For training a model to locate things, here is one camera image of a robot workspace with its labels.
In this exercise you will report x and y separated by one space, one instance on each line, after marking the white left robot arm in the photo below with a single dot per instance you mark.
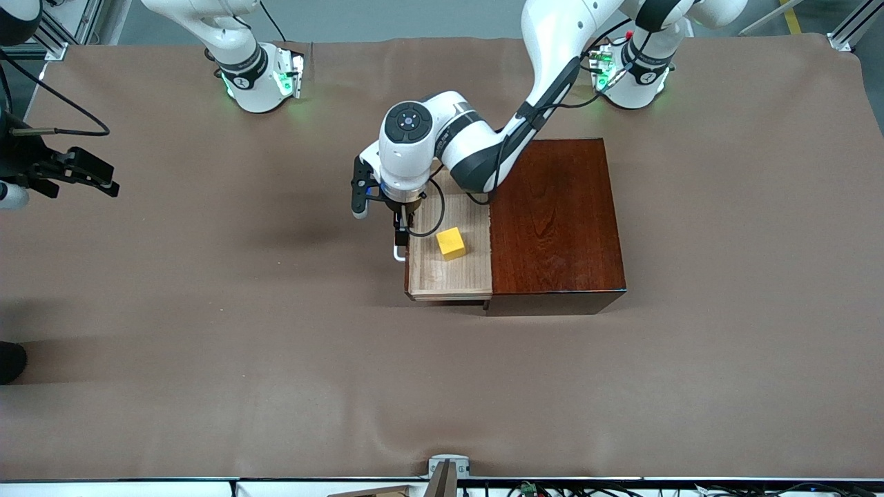
414 138

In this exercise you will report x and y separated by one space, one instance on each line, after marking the taupe table cover cloth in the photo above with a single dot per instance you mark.
207 310

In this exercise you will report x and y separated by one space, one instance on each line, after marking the yellow cube block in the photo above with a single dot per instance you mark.
451 243

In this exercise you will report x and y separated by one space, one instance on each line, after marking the wooden drawer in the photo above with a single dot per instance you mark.
442 276

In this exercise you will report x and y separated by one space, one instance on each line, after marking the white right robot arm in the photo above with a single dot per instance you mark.
242 69

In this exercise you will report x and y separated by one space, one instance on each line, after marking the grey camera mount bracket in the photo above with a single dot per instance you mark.
449 466

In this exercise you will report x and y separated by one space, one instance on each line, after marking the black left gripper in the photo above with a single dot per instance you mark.
402 207

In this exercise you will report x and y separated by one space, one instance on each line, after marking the aluminium frame profile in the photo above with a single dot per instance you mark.
62 48
846 34

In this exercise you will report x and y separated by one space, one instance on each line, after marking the brown cardboard piece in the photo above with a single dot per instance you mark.
380 491

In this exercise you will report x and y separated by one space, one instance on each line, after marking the black rounded object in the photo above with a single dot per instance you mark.
10 362

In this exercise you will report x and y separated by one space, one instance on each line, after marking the dark wooden cabinet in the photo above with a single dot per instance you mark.
552 221

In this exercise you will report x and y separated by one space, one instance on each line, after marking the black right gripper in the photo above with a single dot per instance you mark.
21 160

